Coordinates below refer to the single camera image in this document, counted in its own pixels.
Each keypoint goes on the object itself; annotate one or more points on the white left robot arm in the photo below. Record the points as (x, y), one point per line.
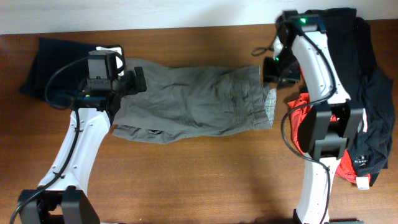
(61, 196)

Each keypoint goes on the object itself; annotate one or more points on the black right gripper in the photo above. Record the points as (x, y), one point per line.
(268, 75)

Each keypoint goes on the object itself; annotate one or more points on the grey shorts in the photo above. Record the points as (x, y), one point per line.
(190, 102)

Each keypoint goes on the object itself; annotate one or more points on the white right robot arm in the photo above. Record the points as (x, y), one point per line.
(300, 50)

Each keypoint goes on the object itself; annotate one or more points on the folded navy blue shorts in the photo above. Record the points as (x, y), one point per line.
(54, 54)

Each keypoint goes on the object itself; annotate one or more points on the red t-shirt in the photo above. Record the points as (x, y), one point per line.
(324, 130)

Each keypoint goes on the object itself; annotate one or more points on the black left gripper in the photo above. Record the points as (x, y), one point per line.
(132, 84)

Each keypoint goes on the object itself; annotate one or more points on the black t-shirt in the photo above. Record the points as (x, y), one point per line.
(351, 50)

